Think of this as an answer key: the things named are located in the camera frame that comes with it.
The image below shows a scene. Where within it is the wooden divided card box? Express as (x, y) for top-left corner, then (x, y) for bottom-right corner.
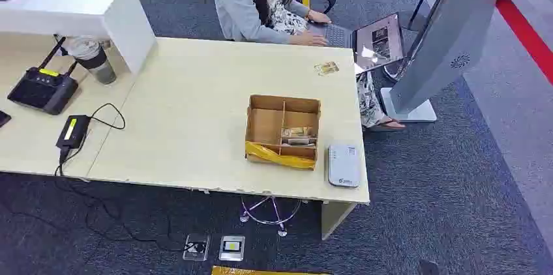
(245, 94), (322, 171)

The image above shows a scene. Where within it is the black power cable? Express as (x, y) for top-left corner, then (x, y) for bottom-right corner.
(53, 102), (206, 253)

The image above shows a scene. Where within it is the chrome stool base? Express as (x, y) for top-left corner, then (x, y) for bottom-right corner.
(239, 195), (303, 238)

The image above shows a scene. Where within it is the white card reader device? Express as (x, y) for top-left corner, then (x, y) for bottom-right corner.
(327, 143), (362, 188)

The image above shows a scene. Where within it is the black power adapter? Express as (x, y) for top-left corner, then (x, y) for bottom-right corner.
(55, 115), (91, 151)

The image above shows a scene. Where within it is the silver floor socket plate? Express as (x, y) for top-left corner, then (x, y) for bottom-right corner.
(218, 235), (246, 262)

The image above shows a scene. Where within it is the white desk shelf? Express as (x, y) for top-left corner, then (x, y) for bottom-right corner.
(0, 0), (157, 76)

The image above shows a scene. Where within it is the person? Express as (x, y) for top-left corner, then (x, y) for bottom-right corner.
(209, 0), (408, 132)

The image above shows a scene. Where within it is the yellow tape on box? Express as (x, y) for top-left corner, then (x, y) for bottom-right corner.
(245, 141), (316, 170)

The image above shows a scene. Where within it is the black router with antennas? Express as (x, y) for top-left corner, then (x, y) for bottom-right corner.
(7, 36), (80, 116)

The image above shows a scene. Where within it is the grey laptop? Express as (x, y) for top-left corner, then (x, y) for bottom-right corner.
(307, 12), (405, 76)

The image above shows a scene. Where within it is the open floor socket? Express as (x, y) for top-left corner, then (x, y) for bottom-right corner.
(183, 233), (211, 262)

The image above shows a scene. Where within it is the card stack in box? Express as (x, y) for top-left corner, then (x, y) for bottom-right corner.
(281, 126), (318, 147)

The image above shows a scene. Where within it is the grey insulated tumbler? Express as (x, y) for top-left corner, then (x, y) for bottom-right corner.
(61, 36), (117, 85)

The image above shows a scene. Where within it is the pale wooden desk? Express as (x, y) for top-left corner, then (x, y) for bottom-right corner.
(0, 33), (371, 241)

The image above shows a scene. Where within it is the grey kiosk stand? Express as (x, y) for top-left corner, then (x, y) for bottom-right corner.
(380, 0), (541, 124)

